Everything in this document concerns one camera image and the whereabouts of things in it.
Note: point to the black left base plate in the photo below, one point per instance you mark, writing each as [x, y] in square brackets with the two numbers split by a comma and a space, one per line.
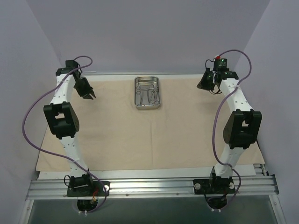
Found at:
[85, 190]

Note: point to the beige cloth wrap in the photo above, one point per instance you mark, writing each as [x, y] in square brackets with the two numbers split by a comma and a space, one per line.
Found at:
[181, 133]

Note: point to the aluminium mounting rail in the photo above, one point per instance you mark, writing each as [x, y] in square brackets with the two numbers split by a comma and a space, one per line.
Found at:
[151, 188]

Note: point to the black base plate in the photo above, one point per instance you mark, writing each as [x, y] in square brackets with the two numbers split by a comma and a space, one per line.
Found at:
[209, 186]
[85, 190]

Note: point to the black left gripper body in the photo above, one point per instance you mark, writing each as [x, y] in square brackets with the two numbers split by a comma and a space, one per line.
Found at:
[86, 92]

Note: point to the steel tweezers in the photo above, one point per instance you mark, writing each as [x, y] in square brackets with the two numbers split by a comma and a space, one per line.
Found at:
[141, 98]

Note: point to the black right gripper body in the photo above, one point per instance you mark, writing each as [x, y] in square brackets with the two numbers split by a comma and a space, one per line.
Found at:
[203, 84]

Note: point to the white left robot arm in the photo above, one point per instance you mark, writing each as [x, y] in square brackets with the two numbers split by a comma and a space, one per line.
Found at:
[64, 123]

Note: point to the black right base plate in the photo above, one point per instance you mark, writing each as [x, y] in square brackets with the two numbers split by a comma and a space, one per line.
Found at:
[209, 186]

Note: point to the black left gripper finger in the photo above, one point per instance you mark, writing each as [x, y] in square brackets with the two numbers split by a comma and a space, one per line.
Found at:
[87, 96]
[92, 94]

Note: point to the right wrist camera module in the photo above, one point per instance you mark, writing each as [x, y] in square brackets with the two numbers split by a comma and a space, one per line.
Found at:
[220, 64]

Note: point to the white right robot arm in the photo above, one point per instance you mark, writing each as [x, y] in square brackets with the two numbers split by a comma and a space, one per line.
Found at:
[242, 126]

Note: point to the steel hemostat large rings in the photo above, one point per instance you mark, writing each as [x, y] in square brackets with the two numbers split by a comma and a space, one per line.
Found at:
[154, 96]

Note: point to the metal instrument tray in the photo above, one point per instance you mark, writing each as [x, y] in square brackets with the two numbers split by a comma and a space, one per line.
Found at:
[152, 99]

